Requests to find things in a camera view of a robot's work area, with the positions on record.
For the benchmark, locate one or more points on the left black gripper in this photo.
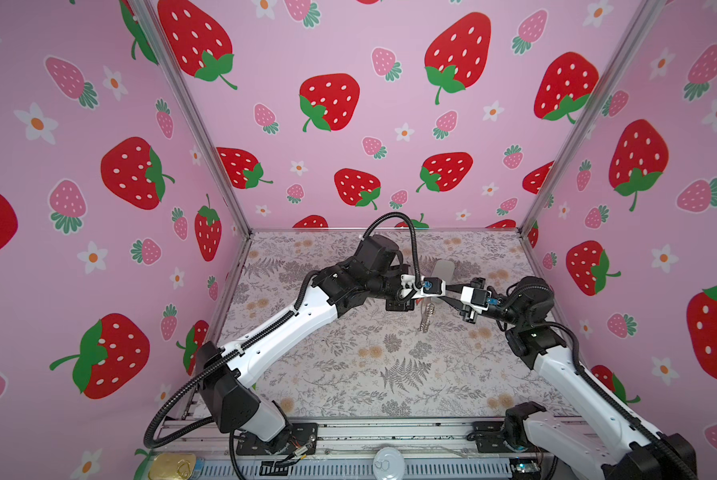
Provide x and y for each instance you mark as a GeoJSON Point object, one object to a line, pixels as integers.
{"type": "Point", "coordinates": [399, 306]}

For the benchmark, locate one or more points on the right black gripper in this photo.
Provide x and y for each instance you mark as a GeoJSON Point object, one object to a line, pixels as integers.
{"type": "Point", "coordinates": [468, 314]}

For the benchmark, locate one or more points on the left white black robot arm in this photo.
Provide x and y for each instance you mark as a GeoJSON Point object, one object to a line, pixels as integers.
{"type": "Point", "coordinates": [227, 373]}

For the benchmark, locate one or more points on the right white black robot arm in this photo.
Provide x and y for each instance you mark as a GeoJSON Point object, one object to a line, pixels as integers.
{"type": "Point", "coordinates": [625, 446]}

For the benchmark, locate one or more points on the pale green oblong case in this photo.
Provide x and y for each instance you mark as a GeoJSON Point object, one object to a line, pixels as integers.
{"type": "Point", "coordinates": [445, 270]}

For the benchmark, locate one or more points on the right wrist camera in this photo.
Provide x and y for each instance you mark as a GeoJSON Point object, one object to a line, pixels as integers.
{"type": "Point", "coordinates": [476, 295]}

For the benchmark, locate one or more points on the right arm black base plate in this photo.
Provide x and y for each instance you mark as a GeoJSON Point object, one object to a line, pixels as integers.
{"type": "Point", "coordinates": [490, 437]}

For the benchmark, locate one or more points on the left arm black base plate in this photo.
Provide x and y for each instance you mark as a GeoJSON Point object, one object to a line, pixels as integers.
{"type": "Point", "coordinates": [296, 439]}

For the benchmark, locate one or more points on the aluminium extrusion rail frame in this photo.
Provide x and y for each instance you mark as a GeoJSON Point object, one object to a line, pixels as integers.
{"type": "Point", "coordinates": [434, 448]}

